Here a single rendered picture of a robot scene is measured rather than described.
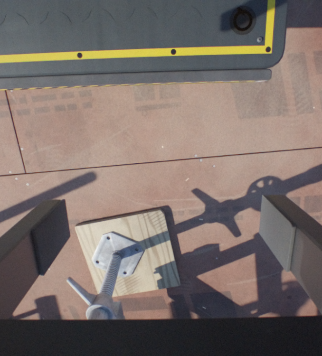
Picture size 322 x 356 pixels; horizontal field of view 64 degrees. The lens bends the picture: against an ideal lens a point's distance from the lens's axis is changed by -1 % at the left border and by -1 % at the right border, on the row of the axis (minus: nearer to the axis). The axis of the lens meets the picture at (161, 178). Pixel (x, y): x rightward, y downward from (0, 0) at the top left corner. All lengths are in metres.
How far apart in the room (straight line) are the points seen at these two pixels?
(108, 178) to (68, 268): 0.39
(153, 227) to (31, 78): 0.57
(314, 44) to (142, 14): 0.56
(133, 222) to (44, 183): 0.32
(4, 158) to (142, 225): 0.49
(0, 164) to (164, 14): 0.70
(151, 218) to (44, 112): 0.47
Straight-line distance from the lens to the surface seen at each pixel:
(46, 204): 0.17
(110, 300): 0.76
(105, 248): 0.94
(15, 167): 0.96
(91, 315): 0.72
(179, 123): 0.81
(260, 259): 1.03
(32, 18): 0.55
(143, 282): 1.01
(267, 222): 0.16
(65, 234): 0.17
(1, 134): 0.96
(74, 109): 0.85
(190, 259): 0.98
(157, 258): 0.95
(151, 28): 0.50
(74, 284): 0.74
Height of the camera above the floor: 0.80
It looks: 73 degrees down
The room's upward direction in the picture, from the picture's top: 177 degrees counter-clockwise
